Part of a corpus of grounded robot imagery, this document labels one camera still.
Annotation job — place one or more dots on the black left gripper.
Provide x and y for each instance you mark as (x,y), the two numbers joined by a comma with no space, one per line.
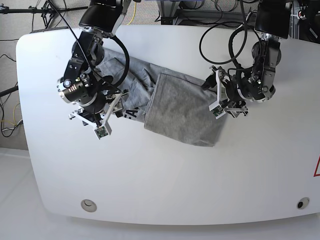
(246,89)

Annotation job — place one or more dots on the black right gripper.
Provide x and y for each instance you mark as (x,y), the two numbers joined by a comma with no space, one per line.
(90,97)

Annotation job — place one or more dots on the grey T-shirt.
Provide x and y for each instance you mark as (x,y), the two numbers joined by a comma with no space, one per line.
(171,104)

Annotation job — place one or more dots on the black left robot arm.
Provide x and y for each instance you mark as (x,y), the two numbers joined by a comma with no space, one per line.
(272,21)

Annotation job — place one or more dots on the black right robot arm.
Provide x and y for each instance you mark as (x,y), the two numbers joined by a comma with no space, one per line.
(100,21)

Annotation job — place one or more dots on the grey metal table base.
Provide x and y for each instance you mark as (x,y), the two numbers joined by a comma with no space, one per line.
(174,12)

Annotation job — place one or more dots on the left silver table grommet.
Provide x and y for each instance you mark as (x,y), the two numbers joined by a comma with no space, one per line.
(88,205)

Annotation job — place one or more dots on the silver table grommet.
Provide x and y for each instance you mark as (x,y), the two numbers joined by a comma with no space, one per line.
(88,205)
(303,203)

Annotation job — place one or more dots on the black tripod stand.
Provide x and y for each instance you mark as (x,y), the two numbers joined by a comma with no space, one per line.
(46,12)

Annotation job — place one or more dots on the red tape rectangle marking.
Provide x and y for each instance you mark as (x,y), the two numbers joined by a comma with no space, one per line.
(317,169)

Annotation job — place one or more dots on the right silver table grommet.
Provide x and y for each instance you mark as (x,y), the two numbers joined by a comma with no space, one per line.
(303,203)

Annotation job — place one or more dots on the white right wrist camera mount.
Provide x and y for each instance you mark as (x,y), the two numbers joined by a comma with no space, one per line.
(99,122)

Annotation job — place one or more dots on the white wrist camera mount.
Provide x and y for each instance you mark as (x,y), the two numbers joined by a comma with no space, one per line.
(228,100)
(99,122)

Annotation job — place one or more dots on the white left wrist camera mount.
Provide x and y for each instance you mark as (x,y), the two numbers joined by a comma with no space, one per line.
(228,100)

